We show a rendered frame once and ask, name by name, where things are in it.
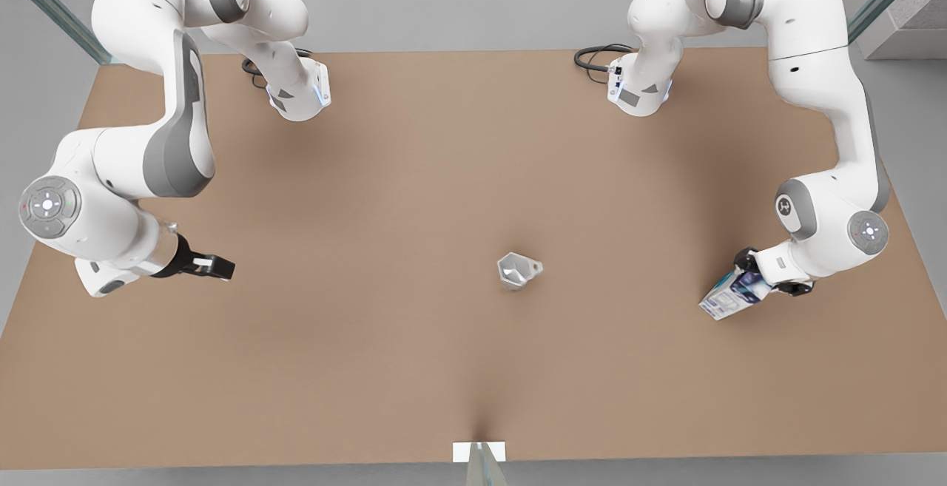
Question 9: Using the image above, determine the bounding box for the black cable loop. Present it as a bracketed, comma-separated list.
[573, 43, 636, 88]
[241, 47, 313, 90]

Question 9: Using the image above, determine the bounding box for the grey faceted cup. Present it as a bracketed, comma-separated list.
[496, 252, 545, 292]

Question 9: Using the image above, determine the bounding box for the grey concrete block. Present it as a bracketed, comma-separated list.
[857, 0, 947, 60]

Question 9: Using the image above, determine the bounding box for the blue and white carton box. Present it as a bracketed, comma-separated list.
[698, 264, 775, 323]

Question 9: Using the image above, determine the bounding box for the silver frame post with foot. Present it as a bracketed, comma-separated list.
[452, 441, 509, 486]

